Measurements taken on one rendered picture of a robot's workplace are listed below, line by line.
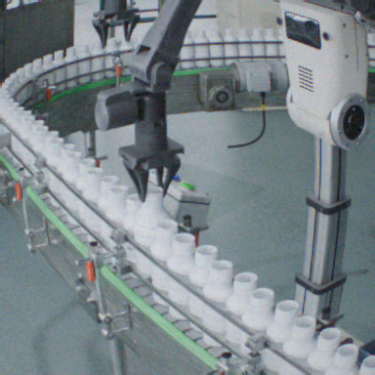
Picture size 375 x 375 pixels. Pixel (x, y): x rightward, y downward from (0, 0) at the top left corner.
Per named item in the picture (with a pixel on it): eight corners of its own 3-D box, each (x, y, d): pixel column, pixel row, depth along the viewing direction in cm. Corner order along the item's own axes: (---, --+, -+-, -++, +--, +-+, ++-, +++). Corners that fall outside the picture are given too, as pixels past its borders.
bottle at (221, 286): (242, 341, 132) (247, 267, 125) (214, 352, 129) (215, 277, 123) (225, 328, 137) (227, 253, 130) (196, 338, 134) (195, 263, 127)
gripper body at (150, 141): (186, 156, 141) (186, 117, 138) (134, 169, 136) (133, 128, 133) (167, 145, 146) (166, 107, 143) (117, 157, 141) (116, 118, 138)
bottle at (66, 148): (72, 203, 188) (67, 140, 181) (89, 209, 184) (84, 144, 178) (57, 212, 183) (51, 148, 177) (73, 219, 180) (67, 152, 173)
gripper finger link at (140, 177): (176, 202, 143) (175, 152, 139) (140, 212, 140) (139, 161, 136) (156, 188, 149) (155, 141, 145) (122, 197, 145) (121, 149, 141)
